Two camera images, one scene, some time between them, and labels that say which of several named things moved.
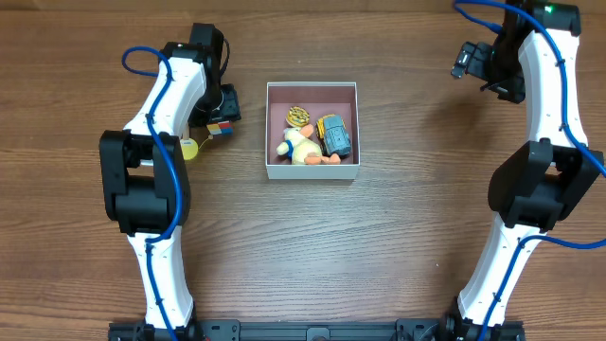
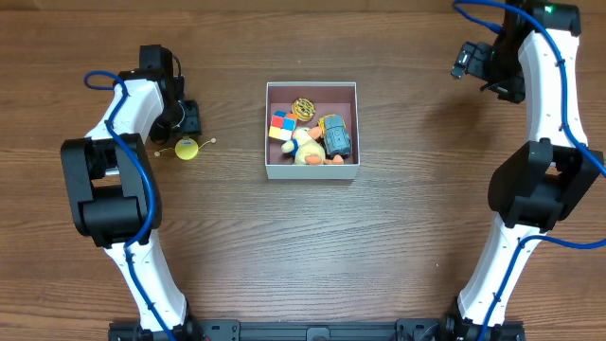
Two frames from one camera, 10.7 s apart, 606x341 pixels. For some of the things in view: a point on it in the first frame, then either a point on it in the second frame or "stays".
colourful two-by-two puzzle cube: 222,129 -> 282,125
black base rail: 311,330 stays
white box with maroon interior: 318,98 stays
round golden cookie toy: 297,116 -> 304,109
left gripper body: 229,105 -> 190,119
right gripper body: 493,80 stays
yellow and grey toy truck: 332,134 stays
